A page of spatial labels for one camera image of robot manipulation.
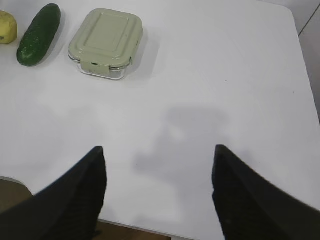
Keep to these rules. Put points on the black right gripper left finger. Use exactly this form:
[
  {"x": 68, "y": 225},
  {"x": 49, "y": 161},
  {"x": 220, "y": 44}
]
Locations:
[{"x": 68, "y": 209}]

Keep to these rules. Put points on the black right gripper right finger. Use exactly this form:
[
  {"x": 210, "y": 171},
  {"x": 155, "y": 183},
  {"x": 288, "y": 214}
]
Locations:
[{"x": 251, "y": 208}]

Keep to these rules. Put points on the green lidded glass container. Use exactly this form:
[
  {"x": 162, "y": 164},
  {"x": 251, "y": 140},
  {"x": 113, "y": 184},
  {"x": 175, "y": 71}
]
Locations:
[{"x": 106, "y": 43}]

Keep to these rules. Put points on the green cucumber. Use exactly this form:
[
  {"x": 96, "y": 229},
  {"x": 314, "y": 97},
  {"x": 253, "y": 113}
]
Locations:
[{"x": 39, "y": 36}]

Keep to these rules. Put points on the yellow lemon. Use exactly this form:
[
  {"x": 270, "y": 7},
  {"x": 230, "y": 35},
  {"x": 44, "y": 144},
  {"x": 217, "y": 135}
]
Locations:
[{"x": 8, "y": 28}]

